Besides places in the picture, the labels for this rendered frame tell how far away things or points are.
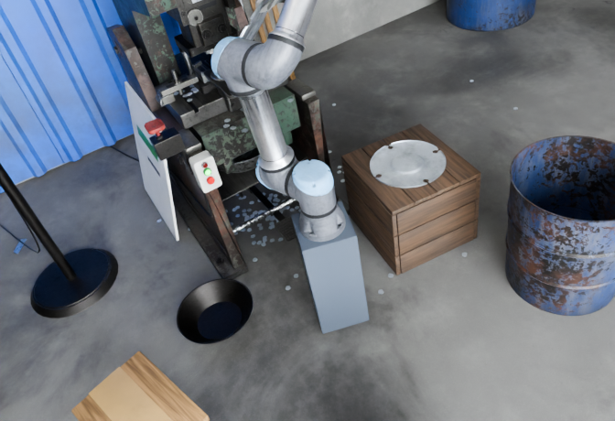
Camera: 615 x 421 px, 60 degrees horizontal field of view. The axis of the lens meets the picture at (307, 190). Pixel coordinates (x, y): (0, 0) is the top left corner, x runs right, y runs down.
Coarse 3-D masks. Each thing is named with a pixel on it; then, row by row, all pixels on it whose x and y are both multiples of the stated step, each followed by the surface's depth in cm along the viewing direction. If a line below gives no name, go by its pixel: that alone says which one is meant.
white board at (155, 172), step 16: (128, 96) 248; (144, 112) 228; (144, 128) 238; (144, 144) 248; (144, 160) 260; (160, 160) 227; (144, 176) 272; (160, 176) 236; (160, 192) 246; (160, 208) 257; (176, 224) 241
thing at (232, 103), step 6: (204, 72) 197; (210, 72) 196; (210, 78) 193; (216, 78) 191; (216, 84) 188; (222, 84) 188; (222, 90) 185; (228, 90) 184; (222, 96) 196; (228, 96) 181; (234, 96) 181; (228, 102) 195; (234, 102) 196; (228, 108) 197; (234, 108) 198
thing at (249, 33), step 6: (264, 0) 165; (258, 6) 162; (258, 12) 164; (264, 12) 178; (252, 18) 161; (258, 18) 172; (252, 24) 166; (258, 24) 179; (246, 30) 162; (252, 30) 178; (240, 36) 161; (246, 36) 173; (252, 36) 181
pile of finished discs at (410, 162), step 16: (400, 144) 215; (416, 144) 214; (384, 160) 209; (400, 160) 206; (416, 160) 205; (432, 160) 204; (384, 176) 202; (400, 176) 200; (416, 176) 199; (432, 176) 197
